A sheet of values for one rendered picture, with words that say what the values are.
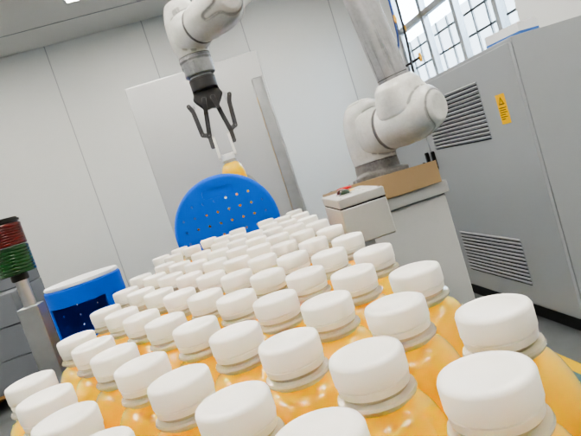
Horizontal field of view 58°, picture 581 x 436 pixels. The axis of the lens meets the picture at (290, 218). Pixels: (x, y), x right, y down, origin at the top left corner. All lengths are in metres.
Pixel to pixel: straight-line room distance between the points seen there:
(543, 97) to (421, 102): 1.12
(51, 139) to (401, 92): 5.55
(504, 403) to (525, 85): 2.46
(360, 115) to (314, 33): 5.23
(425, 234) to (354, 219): 0.73
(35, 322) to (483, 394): 0.90
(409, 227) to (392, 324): 1.44
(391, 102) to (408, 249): 0.48
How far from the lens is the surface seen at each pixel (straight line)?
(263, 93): 2.86
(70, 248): 6.76
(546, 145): 2.67
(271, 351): 0.32
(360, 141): 1.80
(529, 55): 2.68
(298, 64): 6.86
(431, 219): 1.79
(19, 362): 4.93
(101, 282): 2.06
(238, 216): 1.40
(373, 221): 1.08
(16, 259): 1.02
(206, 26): 1.41
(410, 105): 1.65
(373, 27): 1.72
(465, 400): 0.21
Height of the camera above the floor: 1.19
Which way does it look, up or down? 5 degrees down
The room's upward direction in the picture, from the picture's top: 18 degrees counter-clockwise
